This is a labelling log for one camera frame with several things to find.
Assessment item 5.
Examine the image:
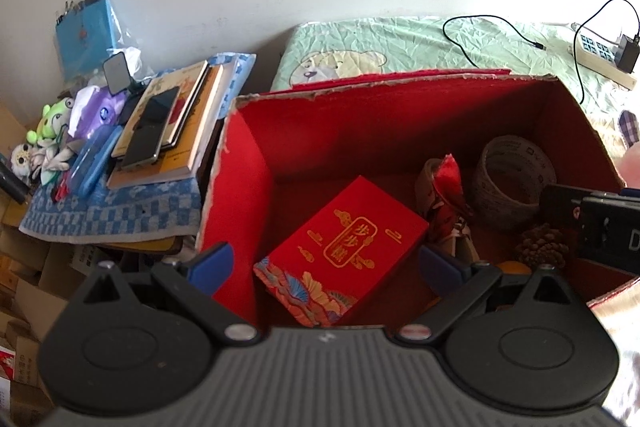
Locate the small red patterned box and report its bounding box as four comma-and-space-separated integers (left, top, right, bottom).
252, 175, 431, 329

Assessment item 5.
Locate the black smartphone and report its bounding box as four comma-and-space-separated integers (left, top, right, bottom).
120, 86, 181, 170

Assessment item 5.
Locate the white power strip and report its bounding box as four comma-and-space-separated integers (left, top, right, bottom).
570, 22, 640, 90

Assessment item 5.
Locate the green frog plush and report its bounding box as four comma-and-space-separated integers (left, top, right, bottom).
26, 98, 76, 146

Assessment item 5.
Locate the orange cover book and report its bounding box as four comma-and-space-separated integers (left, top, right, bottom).
165, 64, 225, 148

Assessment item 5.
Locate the green printed bedsheet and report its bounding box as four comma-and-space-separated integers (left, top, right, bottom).
270, 14, 640, 148

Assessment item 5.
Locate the blue transparent pencil case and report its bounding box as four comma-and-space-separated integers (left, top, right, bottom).
70, 127, 123, 198

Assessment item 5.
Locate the yellow cover book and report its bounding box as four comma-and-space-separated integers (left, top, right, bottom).
111, 61, 210, 160

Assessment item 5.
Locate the white cloth roll red cord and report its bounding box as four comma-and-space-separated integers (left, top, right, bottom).
415, 153, 478, 265

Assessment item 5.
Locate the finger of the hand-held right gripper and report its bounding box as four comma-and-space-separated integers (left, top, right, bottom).
539, 184, 593, 225

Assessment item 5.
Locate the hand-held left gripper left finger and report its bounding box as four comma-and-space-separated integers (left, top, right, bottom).
75, 243, 263, 349

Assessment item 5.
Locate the large red cardboard box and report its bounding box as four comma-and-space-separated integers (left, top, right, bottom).
195, 69, 640, 333

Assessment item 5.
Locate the stack of books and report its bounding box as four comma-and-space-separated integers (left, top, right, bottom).
106, 57, 241, 190

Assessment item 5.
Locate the blue box in plastic bag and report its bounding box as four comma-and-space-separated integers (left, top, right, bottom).
54, 0, 126, 82

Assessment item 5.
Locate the wooden side table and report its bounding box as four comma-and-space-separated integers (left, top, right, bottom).
95, 234, 201, 268

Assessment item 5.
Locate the printed tape roll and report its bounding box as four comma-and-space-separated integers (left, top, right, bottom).
474, 135, 557, 233

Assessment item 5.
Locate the small grey mirror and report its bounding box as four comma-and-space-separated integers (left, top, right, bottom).
102, 52, 132, 96

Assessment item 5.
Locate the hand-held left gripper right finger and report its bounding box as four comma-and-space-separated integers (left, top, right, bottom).
395, 246, 586, 349

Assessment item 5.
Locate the small white plush toy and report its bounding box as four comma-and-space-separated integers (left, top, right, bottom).
10, 142, 36, 180

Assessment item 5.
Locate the blue checkered cloth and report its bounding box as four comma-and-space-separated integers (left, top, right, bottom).
19, 52, 258, 245

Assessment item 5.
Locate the brown pine cone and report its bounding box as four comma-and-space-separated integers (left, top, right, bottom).
514, 223, 571, 272

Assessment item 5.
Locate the black charger cable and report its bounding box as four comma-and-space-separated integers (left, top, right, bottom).
442, 0, 640, 105

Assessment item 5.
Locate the purple tissue pack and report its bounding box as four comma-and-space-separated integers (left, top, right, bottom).
67, 86, 126, 140

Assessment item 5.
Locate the black charger plug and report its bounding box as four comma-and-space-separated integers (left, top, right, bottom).
617, 34, 640, 72

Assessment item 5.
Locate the large pink plush bunny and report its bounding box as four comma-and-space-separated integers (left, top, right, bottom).
617, 109, 640, 190

